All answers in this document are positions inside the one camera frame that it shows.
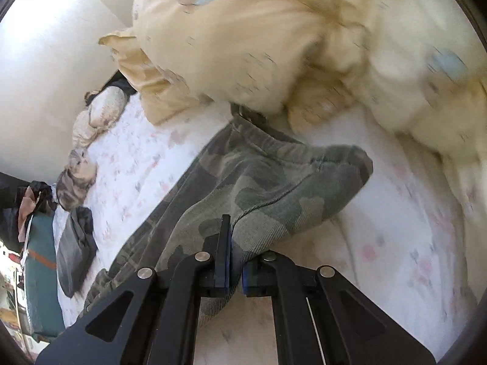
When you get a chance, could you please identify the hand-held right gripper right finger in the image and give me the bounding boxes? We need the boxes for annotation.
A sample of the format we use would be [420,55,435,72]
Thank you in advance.
[242,251,436,365]

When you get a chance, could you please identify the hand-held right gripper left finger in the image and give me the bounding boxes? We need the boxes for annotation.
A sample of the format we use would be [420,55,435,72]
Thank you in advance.
[36,214,231,365]

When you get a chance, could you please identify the camouflage pants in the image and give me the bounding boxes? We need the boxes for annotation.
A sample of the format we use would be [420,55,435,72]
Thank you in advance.
[82,103,375,329]

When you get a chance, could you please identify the white floral bed sheet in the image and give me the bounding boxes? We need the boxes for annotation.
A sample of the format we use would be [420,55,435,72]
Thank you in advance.
[51,91,484,365]

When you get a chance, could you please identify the dark grey cloth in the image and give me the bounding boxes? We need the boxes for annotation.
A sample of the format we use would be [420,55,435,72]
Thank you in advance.
[56,206,99,299]

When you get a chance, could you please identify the grey beige crumpled garment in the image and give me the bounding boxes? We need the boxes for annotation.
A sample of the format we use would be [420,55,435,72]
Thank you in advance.
[56,148,98,212]

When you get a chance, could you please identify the dark jacket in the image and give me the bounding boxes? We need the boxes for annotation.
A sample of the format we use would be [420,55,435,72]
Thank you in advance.
[0,171,58,253]

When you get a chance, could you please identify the yellow printed blanket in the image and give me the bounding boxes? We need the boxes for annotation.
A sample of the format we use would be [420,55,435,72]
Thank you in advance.
[98,0,487,232]

